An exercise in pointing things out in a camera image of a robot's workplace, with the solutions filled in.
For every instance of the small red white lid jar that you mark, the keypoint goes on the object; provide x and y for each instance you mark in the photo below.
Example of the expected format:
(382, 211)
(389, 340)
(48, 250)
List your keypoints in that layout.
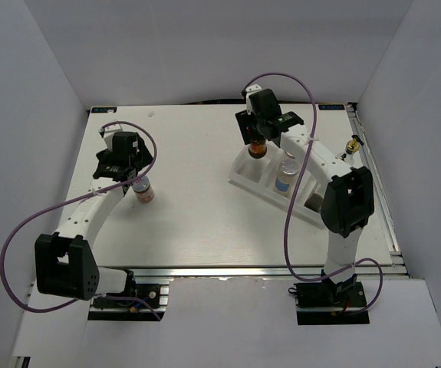
(143, 190)

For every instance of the tall silver lid spice jar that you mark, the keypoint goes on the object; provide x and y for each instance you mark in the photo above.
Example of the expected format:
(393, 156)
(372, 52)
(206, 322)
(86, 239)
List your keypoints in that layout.
(290, 155)

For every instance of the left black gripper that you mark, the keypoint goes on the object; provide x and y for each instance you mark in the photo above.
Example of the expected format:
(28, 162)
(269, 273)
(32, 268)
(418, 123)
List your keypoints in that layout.
(142, 156)

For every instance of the black XDOF logo sticker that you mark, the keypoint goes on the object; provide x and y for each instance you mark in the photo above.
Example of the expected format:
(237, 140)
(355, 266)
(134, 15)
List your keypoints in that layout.
(331, 107)

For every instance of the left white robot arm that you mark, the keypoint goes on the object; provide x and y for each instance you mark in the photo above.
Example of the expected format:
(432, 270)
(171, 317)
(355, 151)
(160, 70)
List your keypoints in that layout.
(65, 264)

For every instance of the blue label silver lid jar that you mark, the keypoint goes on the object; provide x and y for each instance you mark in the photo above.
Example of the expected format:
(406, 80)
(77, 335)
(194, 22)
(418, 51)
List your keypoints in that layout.
(286, 175)

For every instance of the red lid sauce jar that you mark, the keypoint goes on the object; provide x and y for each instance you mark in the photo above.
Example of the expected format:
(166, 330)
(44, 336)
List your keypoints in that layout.
(257, 149)

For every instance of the dark sauce glass bottle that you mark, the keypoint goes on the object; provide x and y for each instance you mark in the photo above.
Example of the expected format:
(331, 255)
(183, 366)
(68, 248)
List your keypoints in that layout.
(314, 202)

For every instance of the clear liquid glass bottle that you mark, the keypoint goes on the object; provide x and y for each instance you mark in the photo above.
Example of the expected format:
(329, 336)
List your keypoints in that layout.
(351, 147)

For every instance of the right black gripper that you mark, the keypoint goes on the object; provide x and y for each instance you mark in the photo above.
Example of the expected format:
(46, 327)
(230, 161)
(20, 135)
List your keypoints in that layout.
(243, 119)

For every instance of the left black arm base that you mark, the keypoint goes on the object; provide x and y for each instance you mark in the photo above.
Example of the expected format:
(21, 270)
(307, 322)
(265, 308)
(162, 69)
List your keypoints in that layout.
(139, 301)

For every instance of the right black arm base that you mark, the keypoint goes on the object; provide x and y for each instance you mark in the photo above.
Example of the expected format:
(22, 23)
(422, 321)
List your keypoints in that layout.
(315, 305)

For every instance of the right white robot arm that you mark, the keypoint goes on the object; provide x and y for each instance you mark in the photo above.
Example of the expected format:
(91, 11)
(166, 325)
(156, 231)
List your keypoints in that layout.
(348, 199)

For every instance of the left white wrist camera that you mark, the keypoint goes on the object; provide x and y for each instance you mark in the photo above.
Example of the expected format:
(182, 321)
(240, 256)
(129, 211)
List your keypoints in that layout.
(107, 133)

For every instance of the white three compartment tray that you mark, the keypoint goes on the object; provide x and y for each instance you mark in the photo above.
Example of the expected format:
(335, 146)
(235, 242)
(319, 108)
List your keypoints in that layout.
(257, 176)

